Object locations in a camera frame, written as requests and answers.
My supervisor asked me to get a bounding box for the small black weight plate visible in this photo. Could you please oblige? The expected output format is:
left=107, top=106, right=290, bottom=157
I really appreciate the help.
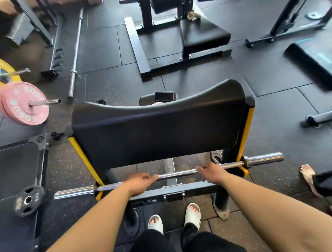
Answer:
left=13, top=184, right=47, bottom=218

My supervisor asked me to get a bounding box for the person's left white sandal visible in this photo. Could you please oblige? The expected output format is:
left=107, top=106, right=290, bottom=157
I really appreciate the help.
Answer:
left=147, top=214, right=164, bottom=235

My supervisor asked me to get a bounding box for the yellow weight plate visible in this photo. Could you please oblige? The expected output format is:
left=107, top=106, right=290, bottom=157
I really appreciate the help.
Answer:
left=0, top=59, right=17, bottom=90

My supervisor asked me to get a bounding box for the black platform frame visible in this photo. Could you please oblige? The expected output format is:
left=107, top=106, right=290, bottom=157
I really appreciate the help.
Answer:
left=0, top=133, right=51, bottom=252

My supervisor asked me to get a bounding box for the person's white sandal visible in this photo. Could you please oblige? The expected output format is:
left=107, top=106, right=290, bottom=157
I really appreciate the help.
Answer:
left=184, top=203, right=202, bottom=231
left=147, top=214, right=164, bottom=235

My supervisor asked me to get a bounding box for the person's right white sandal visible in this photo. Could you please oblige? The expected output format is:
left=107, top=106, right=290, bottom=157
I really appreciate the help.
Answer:
left=184, top=203, right=202, bottom=231

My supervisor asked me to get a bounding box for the person's right forearm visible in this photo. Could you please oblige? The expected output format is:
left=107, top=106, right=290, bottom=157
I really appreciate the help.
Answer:
left=220, top=171, right=332, bottom=252

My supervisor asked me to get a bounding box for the person's left hand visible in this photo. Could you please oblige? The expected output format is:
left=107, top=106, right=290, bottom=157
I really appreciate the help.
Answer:
left=124, top=172, right=159, bottom=198

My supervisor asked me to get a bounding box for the person's right hand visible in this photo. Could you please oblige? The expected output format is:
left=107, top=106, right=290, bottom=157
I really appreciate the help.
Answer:
left=195, top=162, right=229, bottom=185

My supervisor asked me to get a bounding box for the black squat rack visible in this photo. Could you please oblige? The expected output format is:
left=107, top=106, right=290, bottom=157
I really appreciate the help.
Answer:
left=0, top=0, right=64, bottom=79

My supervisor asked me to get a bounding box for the person's left forearm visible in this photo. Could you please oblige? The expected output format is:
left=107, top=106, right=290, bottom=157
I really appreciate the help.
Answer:
left=46, top=182, right=133, bottom=252

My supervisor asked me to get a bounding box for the black smartphone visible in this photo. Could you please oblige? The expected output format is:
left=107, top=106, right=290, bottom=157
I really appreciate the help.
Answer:
left=155, top=92, right=174, bottom=102

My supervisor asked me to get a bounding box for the barbell with yellow plate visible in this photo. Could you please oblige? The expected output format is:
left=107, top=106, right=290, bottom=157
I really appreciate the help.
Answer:
left=0, top=68, right=31, bottom=78

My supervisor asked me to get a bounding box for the black curl bench seat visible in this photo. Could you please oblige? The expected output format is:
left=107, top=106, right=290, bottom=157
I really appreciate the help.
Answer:
left=139, top=93, right=178, bottom=106

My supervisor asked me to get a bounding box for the barbell with pink plate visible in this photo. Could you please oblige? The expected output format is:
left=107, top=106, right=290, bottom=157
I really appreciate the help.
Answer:
left=28, top=98, right=62, bottom=107

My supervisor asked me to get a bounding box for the pink weight plate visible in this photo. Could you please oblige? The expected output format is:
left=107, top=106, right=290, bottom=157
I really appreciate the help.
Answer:
left=0, top=82, right=50, bottom=126

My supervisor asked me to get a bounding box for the person's leg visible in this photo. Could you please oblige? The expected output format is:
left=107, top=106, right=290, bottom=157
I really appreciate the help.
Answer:
left=130, top=228, right=169, bottom=252
left=180, top=223, right=247, bottom=252
left=311, top=170, right=332, bottom=198

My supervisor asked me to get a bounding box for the person's left leg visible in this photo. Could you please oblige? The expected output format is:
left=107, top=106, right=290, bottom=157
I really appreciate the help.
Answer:
left=130, top=228, right=169, bottom=252

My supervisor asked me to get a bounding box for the black plate under bench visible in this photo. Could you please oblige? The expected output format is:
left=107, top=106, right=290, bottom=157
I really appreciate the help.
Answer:
left=210, top=150, right=224, bottom=164

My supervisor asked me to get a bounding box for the person's right leg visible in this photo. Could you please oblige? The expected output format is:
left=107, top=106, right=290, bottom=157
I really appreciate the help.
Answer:
left=180, top=223, right=247, bottom=252

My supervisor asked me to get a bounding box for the black machine frame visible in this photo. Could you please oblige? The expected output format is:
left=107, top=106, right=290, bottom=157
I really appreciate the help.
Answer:
left=245, top=0, right=332, bottom=49

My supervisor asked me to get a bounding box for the black padded bench machine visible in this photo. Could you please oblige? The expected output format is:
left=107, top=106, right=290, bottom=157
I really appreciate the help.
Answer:
left=119, top=0, right=232, bottom=81

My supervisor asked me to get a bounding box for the black pad with teal print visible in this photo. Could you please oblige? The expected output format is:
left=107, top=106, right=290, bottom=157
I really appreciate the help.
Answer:
left=284, top=36, right=332, bottom=92

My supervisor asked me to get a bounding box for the yellow black curl bench frame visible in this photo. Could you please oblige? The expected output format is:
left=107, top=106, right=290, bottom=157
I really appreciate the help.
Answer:
left=68, top=96, right=256, bottom=221

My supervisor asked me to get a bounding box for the long silver bare barbell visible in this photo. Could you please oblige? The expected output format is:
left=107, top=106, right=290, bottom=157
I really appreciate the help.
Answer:
left=68, top=7, right=84, bottom=99

